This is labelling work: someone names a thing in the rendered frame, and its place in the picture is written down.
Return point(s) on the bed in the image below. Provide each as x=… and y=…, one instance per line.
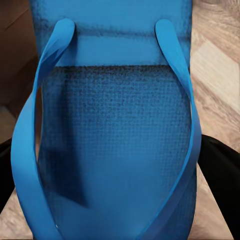
x=18, y=50

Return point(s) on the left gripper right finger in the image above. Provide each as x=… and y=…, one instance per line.
x=220, y=165

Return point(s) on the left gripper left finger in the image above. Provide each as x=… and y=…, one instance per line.
x=6, y=178

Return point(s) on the sandal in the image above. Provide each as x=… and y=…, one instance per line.
x=120, y=134

